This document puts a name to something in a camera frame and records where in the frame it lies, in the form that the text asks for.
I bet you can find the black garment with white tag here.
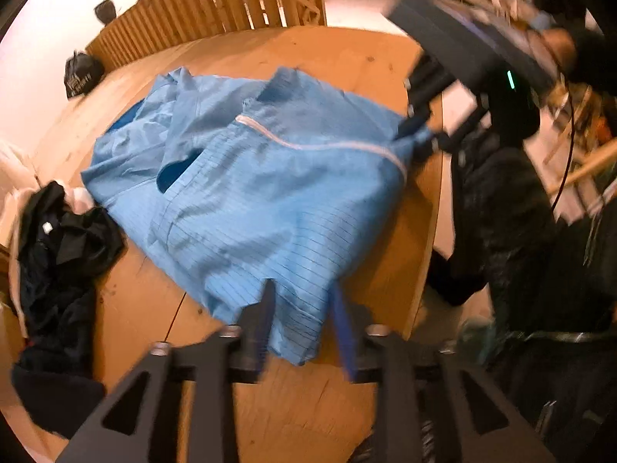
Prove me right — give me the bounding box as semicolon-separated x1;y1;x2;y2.
17;181;127;281

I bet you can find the black cable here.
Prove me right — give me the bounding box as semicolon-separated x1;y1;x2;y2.
550;82;577;211

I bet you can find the dark navy garment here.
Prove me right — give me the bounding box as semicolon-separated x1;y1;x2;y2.
10;270;108;439

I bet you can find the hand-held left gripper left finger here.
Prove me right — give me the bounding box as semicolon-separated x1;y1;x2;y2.
55;280;278;463

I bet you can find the person's dark clothed body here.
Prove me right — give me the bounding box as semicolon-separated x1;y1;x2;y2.
427;128;617;463

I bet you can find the blue striped zip jacket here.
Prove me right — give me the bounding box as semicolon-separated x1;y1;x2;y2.
81;66;435;366

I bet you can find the white fleece garment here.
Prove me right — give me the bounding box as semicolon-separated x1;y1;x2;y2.
0;140;97;335

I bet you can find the person's right hand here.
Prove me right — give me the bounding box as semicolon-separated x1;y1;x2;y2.
542;28;578;69

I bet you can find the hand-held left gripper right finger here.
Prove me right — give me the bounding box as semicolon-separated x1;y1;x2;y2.
330;284;557;463

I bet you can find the black drawstring bag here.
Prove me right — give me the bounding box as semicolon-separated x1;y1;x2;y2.
64;51;106;101

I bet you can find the wooden slatted fence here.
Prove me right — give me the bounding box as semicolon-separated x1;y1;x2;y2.
86;0;329;74

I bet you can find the dark ceramic vase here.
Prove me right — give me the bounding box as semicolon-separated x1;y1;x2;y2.
94;0;119;25

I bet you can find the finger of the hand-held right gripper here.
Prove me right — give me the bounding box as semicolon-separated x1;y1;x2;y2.
406;55;459;119
394;94;490;155

